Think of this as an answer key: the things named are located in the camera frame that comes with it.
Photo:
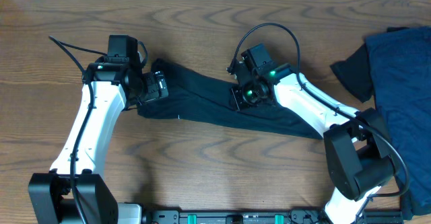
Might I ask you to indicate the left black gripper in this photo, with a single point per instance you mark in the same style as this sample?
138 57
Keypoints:
153 92

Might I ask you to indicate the black garment under blue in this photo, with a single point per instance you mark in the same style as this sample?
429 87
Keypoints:
354 74

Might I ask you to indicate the dark teal t-shirt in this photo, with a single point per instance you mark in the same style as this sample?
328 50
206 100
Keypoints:
192 96

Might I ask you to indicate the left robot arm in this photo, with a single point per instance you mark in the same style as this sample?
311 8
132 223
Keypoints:
73 190

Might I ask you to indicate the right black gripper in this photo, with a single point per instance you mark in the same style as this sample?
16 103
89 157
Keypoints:
236 98

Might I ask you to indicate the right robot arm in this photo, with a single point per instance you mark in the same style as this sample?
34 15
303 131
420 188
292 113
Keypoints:
360 159

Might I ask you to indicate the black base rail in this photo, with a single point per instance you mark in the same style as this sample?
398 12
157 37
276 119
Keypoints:
235 218

